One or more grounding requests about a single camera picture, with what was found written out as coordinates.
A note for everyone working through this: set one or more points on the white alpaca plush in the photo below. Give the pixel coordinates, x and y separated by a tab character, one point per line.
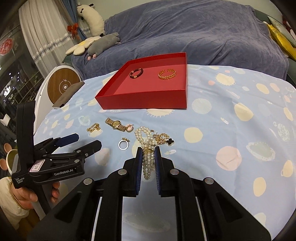
92	17

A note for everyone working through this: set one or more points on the red tray box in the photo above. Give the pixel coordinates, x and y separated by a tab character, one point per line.
136	84

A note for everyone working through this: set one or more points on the flower shaped cushion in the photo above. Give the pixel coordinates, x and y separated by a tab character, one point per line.
80	48

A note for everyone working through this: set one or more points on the blue-grey sofa blanket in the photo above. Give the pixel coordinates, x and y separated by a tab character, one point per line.
209	32

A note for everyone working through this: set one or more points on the grey silver pillow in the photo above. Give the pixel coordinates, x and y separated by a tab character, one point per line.
281	28

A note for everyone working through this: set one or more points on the blue planet tablecloth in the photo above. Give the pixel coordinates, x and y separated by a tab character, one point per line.
238	128

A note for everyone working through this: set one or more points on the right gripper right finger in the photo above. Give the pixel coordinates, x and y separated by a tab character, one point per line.
170	180

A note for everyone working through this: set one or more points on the white curtain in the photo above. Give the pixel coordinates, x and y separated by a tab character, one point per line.
44	29

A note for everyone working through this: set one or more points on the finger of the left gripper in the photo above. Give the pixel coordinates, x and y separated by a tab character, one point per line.
87	150
67	140

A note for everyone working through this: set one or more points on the gold bangle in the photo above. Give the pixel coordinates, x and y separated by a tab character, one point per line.
167	74

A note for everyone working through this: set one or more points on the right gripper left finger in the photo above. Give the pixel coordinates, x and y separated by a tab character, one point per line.
126	181

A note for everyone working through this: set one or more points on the person's left hand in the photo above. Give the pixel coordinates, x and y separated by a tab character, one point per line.
26	197

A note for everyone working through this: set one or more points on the yellow pillow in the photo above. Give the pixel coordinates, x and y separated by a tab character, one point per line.
282	41

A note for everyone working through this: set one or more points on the round wooden white device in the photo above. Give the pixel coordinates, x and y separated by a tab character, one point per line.
55	84

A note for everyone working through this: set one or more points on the red bow curtain tie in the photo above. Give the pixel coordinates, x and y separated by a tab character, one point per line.
73	29

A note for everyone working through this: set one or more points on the grey plush toy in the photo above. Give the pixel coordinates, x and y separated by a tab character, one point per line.
102	44

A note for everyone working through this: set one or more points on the gold necklace black clover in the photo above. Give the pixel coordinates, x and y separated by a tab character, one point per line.
162	139

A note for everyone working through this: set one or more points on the pink gold hoop earring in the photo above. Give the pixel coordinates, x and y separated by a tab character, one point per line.
129	128

